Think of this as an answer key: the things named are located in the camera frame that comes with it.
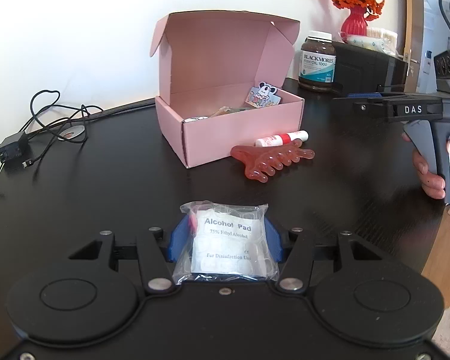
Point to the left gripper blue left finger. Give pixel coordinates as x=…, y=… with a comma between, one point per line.
x=145, y=259

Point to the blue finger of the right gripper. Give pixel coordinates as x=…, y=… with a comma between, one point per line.
x=354, y=99
x=365, y=95

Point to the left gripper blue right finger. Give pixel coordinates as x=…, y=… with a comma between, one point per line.
x=303, y=256

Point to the grey clear sachet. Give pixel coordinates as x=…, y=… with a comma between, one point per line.
x=223, y=243

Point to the cartoon sticker packet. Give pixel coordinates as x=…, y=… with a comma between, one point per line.
x=264, y=95

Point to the red white tube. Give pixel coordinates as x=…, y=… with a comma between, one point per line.
x=281, y=139

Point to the white cream tube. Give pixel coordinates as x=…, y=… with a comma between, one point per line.
x=195, y=118

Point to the green frog toy bag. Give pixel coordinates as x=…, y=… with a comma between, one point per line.
x=226, y=110

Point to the person right hand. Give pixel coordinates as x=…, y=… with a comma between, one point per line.
x=432, y=184

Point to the black appliance cabinet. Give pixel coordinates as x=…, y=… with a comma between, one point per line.
x=360, y=70

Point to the brown fish oil bottle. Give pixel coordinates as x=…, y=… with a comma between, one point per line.
x=317, y=62

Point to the clear wrapped packet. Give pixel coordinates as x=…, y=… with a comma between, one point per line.
x=366, y=42

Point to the cotton swab box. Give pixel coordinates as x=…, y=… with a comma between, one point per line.
x=388, y=38

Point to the red ribbed vase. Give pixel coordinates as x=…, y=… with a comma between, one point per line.
x=354, y=24

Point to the red translucent hand-shaped comb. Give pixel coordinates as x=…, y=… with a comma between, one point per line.
x=261, y=163

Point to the pink cardboard box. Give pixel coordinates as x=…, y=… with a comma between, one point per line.
x=210, y=59

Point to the silver desk grommet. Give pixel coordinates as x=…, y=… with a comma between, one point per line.
x=72, y=134

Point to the black power adapter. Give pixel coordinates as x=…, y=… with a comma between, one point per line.
x=13, y=146

